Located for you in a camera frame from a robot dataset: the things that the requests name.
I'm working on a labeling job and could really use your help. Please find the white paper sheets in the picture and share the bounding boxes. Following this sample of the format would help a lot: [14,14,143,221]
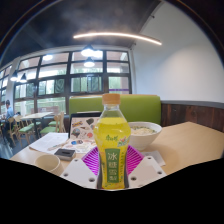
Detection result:
[28,132,69,155]

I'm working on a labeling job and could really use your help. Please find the yellow drink bottle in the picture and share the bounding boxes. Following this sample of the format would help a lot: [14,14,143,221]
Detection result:
[93,93,132,191]

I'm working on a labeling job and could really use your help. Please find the hanging pendant lamps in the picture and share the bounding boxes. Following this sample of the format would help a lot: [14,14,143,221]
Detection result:
[9,44,104,84]

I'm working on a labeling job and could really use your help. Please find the white bowl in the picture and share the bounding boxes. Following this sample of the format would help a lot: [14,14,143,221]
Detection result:
[127,121,164,152]

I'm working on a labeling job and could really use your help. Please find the green booth backrest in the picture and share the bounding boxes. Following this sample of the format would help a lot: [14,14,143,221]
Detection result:
[68,94,162,126]

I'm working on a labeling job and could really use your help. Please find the person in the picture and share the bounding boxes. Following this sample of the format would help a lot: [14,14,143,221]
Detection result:
[3,99,15,122]

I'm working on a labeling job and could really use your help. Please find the white ribbed mug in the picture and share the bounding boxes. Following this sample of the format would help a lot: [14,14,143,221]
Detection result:
[34,153,65,177]

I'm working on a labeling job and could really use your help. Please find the small flat electronic device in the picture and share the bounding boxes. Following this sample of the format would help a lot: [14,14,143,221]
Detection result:
[53,148,77,162]

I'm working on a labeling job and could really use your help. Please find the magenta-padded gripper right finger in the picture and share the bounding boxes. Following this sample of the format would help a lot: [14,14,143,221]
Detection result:
[125,144,167,190]

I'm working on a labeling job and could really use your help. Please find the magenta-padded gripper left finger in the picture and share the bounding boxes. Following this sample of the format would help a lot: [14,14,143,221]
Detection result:
[59,145,101,190]

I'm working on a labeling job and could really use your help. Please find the long linear ceiling light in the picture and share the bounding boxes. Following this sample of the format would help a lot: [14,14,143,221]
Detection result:
[72,31,163,46]

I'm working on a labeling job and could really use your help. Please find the wooden chairs with green seats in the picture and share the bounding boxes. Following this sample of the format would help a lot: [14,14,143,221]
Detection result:
[0,111,68,141]

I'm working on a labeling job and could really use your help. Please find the wooden dining table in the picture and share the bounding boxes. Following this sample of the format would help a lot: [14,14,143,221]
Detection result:
[20,111,54,129]

